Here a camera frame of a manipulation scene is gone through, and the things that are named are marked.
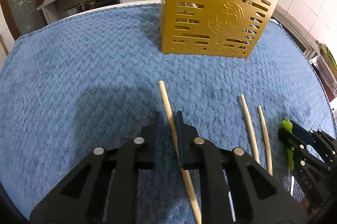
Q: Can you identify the brown door with cracked glass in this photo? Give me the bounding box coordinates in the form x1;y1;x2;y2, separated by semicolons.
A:
0;0;47;41

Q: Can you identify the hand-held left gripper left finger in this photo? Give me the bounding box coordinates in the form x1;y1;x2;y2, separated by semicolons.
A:
29;111;165;224

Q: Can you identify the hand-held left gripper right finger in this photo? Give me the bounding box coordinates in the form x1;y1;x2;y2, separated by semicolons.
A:
175;111;310;224

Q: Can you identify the green handled knife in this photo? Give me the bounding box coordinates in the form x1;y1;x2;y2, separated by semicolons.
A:
280;120;297;197

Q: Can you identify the blue fleece blanket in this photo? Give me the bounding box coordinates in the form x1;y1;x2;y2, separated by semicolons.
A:
0;2;337;224

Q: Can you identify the wooden stick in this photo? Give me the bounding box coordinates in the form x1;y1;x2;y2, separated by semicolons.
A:
0;34;10;55

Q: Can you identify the plastic-wrapped box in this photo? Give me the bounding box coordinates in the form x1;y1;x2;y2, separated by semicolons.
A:
310;41;337;98

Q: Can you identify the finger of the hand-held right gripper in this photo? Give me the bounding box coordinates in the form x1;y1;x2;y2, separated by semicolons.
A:
278;121;333;214
309;129;337;165

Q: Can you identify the wooden chopstick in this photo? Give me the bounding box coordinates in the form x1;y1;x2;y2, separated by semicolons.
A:
158;80;203;224
239;94;261;164
257;105;273;176

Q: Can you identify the gold slotted utensil holder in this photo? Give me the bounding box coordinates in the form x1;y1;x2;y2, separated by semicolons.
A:
160;0;281;58

